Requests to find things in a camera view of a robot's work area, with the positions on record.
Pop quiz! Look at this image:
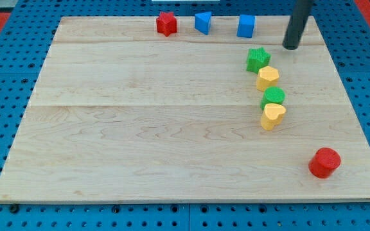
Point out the green star block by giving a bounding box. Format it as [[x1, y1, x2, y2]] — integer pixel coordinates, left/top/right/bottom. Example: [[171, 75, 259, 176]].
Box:
[[246, 47, 271, 74]]

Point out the red star block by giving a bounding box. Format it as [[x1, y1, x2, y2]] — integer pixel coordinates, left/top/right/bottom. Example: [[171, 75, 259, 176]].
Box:
[[156, 12, 177, 37]]

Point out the blue cube block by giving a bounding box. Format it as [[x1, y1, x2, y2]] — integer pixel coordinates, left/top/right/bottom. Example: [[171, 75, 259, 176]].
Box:
[[236, 15, 256, 38]]

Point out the light wooden board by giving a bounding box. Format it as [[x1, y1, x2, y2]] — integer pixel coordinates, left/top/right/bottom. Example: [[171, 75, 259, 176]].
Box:
[[0, 16, 370, 204]]

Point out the yellow heart block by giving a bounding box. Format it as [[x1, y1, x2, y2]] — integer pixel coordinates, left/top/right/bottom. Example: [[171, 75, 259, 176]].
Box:
[[260, 103, 286, 131]]

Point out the green cylinder block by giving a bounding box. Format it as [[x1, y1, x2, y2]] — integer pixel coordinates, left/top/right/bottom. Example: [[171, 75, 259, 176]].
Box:
[[260, 87, 285, 110]]

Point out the yellow hexagon block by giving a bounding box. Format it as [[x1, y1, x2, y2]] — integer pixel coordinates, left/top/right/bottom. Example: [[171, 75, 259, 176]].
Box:
[[256, 65, 279, 91]]

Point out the blue triangle block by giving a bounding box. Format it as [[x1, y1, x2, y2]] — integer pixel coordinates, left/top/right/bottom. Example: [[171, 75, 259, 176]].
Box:
[[194, 12, 212, 35]]

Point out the red cylinder block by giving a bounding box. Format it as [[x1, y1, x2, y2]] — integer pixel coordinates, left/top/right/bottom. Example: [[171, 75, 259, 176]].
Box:
[[308, 147, 342, 178]]

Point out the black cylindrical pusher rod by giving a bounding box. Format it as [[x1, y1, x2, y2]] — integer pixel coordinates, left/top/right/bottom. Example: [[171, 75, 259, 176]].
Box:
[[282, 0, 314, 50]]

